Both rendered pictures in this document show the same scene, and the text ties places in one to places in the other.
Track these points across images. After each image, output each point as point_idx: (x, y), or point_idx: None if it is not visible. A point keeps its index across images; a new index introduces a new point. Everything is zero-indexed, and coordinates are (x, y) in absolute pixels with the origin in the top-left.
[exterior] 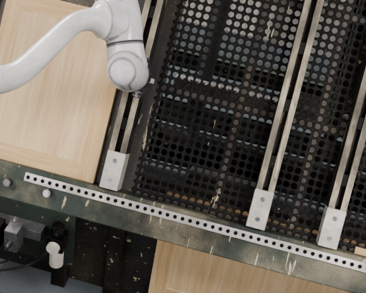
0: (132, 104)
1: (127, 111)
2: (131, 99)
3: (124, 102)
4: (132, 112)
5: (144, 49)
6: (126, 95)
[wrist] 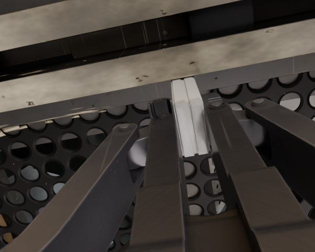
0: (38, 78)
1: (14, 51)
2: (70, 45)
3: (23, 33)
4: (7, 93)
5: (309, 0)
6: (64, 27)
